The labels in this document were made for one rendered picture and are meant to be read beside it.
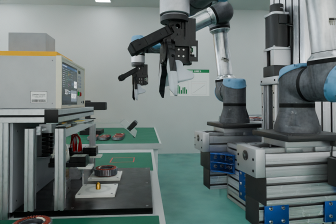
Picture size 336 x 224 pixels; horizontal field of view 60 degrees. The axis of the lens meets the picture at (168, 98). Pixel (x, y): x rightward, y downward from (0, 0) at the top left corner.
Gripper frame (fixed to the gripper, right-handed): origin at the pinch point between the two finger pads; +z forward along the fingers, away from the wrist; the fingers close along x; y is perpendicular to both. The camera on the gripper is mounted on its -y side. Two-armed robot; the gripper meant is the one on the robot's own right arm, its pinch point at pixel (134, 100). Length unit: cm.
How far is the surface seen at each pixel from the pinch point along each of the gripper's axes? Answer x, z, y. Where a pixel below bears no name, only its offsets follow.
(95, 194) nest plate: -43, 37, -20
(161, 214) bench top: -59, 40, 3
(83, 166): -38, 27, -24
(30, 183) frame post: -53, 29, -41
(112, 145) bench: 122, 41, -8
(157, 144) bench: 116, 41, 34
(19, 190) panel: -47, 32, -45
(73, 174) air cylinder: -12.8, 35.5, -30.3
